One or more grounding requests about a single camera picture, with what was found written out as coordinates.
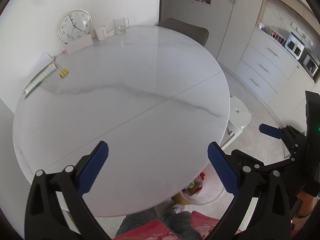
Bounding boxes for white plastic trash bin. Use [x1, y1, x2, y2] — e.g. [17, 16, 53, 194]
[180, 164, 225, 206]

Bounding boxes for right hand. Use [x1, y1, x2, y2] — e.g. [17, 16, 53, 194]
[297, 191, 318, 218]

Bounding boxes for white round plastic stool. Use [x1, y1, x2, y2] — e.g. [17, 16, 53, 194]
[221, 95, 252, 150]

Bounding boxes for round wooden board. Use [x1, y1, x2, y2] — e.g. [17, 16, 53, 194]
[171, 192, 191, 205]

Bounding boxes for silver toaster oven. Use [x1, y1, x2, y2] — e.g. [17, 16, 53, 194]
[303, 54, 319, 77]

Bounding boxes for white drawer cabinet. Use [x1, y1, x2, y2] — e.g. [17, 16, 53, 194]
[235, 26, 316, 106]

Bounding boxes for person legs grey pants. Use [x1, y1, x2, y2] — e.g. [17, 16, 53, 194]
[115, 203, 202, 239]

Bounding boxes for white microwave oven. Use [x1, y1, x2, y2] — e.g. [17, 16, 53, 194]
[285, 32, 305, 60]

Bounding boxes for pink floral jacket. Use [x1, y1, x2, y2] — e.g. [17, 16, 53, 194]
[115, 208, 219, 239]

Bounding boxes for grey dining chair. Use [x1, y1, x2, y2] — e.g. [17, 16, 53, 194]
[157, 18, 209, 47]

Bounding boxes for yellow binder clips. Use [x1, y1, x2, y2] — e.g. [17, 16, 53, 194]
[58, 67, 69, 78]

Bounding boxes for white notebook stack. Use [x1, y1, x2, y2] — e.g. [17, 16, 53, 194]
[22, 52, 57, 98]

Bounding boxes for clear glass pitcher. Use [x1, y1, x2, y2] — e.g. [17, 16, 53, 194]
[113, 17, 130, 35]

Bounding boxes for white card box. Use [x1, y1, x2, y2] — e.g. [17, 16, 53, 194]
[66, 34, 93, 55]

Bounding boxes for white mug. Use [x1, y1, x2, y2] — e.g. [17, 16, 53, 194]
[94, 25, 107, 41]

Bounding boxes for round wall clock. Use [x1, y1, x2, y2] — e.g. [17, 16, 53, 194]
[57, 9, 92, 43]

